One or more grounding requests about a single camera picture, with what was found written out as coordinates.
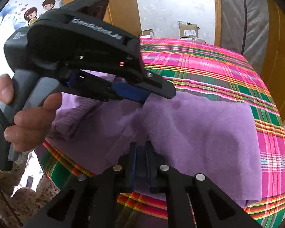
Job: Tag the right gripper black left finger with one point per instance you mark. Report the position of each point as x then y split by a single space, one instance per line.
90 201

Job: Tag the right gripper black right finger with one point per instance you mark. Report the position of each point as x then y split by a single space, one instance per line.
192 201

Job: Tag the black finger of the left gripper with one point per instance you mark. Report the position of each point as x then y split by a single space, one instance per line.
127 91
155 84

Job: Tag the purple fleece garment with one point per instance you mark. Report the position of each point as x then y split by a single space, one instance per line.
193 134

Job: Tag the patterned left sleeve forearm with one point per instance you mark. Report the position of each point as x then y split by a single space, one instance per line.
17 209

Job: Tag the person's left hand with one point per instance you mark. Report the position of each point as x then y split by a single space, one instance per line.
32 125

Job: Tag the pink plaid bed sheet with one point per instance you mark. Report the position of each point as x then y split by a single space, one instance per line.
218 74

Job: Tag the white open box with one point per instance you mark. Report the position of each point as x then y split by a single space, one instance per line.
149 33

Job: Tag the cardboard box with label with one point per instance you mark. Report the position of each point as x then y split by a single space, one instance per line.
188 30

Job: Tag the black phone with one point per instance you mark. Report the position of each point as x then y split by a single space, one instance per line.
29 181

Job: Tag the grey door curtain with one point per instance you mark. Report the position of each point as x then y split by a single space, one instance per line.
245 29

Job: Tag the wooden door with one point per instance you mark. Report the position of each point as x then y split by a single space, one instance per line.
273 71

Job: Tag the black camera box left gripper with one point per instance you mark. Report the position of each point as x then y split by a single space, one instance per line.
93 8

